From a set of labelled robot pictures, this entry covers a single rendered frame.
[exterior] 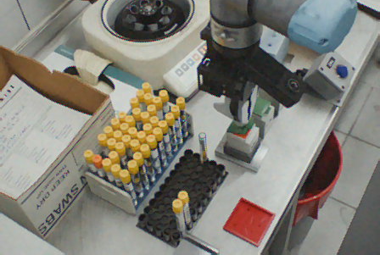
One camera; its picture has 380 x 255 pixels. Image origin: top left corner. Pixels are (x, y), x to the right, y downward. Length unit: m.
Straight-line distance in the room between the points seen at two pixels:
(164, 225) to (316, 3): 0.47
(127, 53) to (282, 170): 0.37
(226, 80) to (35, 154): 0.39
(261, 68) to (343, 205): 1.25
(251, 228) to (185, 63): 0.37
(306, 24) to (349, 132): 1.56
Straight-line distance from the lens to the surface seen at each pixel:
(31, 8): 1.18
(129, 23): 1.08
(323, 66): 1.01
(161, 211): 0.88
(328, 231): 1.88
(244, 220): 0.89
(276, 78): 0.75
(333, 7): 0.58
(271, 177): 0.94
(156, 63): 0.99
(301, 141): 0.99
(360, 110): 2.21
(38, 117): 1.01
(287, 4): 0.60
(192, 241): 0.82
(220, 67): 0.77
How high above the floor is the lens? 1.68
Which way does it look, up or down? 52 degrees down
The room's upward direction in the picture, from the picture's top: 6 degrees counter-clockwise
